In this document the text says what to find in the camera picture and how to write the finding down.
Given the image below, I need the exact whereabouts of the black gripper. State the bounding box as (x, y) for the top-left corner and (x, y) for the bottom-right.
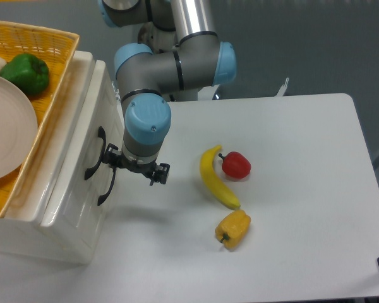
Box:
(102, 143), (170, 186)

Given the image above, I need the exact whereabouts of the white top drawer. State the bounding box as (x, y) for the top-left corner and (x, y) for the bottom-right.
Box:
(41, 61), (123, 255)

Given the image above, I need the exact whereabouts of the white drawer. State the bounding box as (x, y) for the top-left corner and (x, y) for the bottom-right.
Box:
(63, 163), (121, 265)
(41, 61), (123, 255)

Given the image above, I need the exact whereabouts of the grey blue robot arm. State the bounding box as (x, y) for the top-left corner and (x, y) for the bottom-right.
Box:
(99, 1), (237, 184)

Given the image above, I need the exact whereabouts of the white lower drawer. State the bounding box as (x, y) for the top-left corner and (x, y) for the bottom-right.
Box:
(63, 163), (121, 265)

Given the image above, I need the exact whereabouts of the white drawer cabinet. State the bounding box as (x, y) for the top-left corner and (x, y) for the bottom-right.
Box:
(0, 50), (97, 265)

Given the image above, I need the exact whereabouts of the yellow banana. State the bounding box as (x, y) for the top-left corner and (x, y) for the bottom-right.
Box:
(199, 145), (241, 210)

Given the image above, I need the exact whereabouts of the red bell pepper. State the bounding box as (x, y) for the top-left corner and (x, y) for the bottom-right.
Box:
(218, 151), (251, 179)

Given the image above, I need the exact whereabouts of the yellow bell pepper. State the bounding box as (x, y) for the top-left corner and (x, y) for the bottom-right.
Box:
(215, 210), (251, 250)

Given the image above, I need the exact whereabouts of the pink plate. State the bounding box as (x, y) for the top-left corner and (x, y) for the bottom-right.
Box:
(0, 77), (38, 178)

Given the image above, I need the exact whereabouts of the green bell pepper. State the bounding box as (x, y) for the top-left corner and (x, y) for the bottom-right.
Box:
(0, 53), (49, 95)

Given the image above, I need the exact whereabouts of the yellow woven basket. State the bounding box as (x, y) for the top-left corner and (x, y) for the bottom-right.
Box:
(0, 21), (80, 218)

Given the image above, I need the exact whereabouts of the white table clamp bracket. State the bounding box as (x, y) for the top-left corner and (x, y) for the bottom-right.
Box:
(276, 77), (289, 97)

